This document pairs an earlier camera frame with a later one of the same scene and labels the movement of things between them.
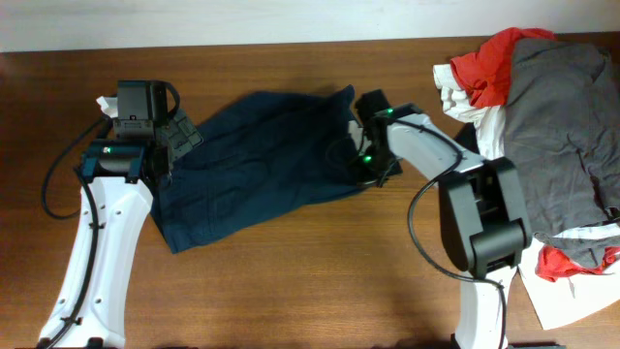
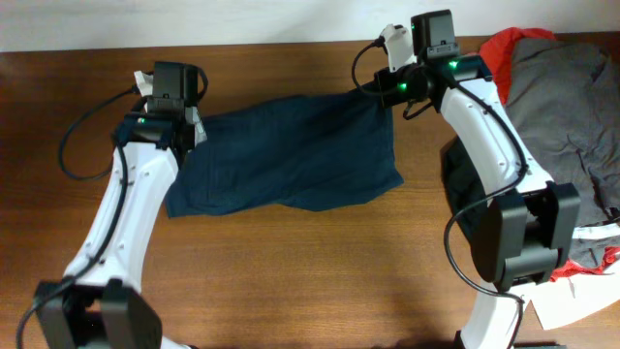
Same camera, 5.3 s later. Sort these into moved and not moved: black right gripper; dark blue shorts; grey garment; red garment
Moved: dark blue shorts; black right gripper
Not moved: grey garment; red garment
